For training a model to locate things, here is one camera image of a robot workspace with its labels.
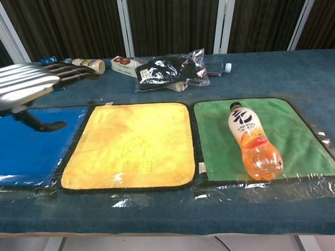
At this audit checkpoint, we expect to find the transparent plastic sheet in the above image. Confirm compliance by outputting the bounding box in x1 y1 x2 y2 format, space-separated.
0 98 335 208

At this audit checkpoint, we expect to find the cream mayonnaise bottle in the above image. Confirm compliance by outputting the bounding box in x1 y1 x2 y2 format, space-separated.
64 58 106 75

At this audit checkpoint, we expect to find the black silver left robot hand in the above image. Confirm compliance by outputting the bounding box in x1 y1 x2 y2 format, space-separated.
0 62 91 134

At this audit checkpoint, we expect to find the orange drink bottle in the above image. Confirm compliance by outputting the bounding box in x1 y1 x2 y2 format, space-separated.
228 101 284 181

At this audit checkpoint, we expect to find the blue cloth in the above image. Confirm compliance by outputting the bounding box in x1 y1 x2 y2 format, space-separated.
0 106 88 188

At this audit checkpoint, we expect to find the yellow cloth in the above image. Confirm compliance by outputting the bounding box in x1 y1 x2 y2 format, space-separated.
60 101 197 193

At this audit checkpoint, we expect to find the clear water bottle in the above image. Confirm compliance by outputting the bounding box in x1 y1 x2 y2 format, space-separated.
204 57 233 77

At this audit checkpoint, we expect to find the white red carton box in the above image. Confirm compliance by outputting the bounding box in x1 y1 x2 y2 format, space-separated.
109 55 147 78

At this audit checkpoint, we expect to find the black item in plastic bag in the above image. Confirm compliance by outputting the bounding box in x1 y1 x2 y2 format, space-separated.
135 48 211 93

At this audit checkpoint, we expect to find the white partition post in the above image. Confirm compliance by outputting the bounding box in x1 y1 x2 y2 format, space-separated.
213 0 236 55
0 10 32 64
286 0 315 51
116 0 136 58

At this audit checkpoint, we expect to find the blue cookie pack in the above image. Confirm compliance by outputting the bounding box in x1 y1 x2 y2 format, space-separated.
40 56 65 92

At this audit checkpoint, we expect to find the green cloth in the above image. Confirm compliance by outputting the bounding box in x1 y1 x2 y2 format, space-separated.
193 98 335 182

